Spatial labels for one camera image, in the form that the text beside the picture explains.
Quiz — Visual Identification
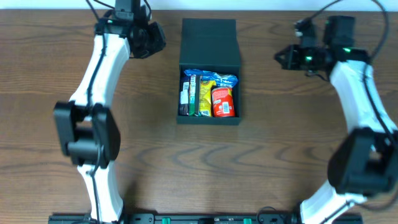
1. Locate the blue Oreo cookie pack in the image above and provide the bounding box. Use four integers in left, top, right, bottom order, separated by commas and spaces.
184, 69, 239, 88

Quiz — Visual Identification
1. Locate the yellow snack bag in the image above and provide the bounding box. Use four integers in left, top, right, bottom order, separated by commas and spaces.
199, 80, 216, 117

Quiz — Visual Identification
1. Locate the black mounting rail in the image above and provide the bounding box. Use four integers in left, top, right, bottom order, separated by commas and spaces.
47, 212, 364, 224

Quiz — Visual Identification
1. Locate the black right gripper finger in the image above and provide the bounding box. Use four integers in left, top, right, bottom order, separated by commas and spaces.
274, 57, 285, 68
274, 47, 288, 58

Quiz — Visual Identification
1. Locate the purple chocolate bar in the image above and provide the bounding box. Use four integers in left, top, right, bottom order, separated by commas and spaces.
178, 76, 190, 116

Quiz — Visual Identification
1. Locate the red soda can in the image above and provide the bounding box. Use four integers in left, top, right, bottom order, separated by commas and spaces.
211, 87, 236, 118

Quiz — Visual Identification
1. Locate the green candy bar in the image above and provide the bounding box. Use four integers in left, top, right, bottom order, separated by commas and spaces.
188, 75, 201, 116

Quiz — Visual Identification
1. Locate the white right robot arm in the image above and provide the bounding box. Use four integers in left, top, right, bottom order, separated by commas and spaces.
274, 16, 397, 223

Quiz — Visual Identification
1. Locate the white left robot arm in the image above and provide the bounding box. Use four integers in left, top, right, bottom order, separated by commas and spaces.
49, 0, 166, 223

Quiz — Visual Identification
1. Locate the black gift box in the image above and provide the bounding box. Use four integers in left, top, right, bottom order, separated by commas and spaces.
176, 18, 242, 126

